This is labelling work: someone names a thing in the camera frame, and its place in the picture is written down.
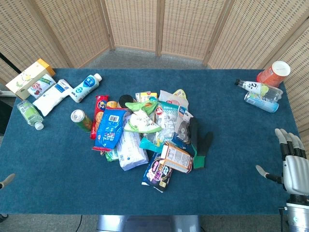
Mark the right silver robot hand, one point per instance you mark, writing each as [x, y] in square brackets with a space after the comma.
[295, 169]

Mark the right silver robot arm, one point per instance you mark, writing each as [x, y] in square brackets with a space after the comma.
[299, 212]

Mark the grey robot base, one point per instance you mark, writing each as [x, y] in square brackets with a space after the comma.
[148, 223]

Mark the light blue drink can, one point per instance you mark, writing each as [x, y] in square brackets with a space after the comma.
[262, 102]

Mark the green drink can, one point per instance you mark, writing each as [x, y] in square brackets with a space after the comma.
[81, 120]

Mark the clear bottle black cap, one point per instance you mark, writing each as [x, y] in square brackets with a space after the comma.
[262, 89]

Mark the orange paper cup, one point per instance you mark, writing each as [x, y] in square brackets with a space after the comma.
[274, 73]

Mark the black and green gloves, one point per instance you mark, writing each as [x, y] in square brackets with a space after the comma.
[200, 142]

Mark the orange and white carton box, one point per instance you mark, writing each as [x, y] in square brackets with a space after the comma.
[177, 158]

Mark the clear blister pack with hook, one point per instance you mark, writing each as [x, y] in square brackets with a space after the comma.
[182, 125]

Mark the purple snack bag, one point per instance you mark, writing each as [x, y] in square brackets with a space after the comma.
[158, 175]

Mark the white pouch with yellow print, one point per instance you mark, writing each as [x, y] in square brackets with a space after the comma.
[175, 97]

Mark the blue carpet table cover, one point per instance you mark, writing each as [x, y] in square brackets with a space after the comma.
[154, 188]

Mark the teal plastic wrapper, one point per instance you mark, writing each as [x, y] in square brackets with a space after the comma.
[150, 145]

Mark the green and white snack bag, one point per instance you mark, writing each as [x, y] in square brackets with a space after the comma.
[142, 123]

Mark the white and blue tissue pack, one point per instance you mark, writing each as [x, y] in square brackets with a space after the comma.
[131, 148]

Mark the small yellow and white box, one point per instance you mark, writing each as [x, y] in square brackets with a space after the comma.
[146, 96]

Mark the black round lid jar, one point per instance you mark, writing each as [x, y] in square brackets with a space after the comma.
[126, 101]

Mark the green wrapped small packet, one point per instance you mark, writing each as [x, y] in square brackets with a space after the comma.
[111, 155]

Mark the blue snack bag with barcode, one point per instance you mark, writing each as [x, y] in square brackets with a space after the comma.
[109, 129]

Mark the yellow round tin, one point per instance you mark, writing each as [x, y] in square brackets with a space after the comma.
[112, 104]

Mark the woven bamboo folding screen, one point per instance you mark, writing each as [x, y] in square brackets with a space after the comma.
[154, 24]

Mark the red biscuit pack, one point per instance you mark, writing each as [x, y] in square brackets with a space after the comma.
[97, 116]

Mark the white milk bottle blue label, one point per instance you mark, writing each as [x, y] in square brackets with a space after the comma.
[86, 87]

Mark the white pillow pouch blue print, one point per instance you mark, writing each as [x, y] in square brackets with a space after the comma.
[53, 96]

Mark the white sachet with red cartoon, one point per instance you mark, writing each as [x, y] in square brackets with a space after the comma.
[41, 86]

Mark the clear bottle green label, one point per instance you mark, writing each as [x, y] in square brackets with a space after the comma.
[30, 114]

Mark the cream and yellow tissue box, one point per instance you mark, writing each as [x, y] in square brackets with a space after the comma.
[27, 77]

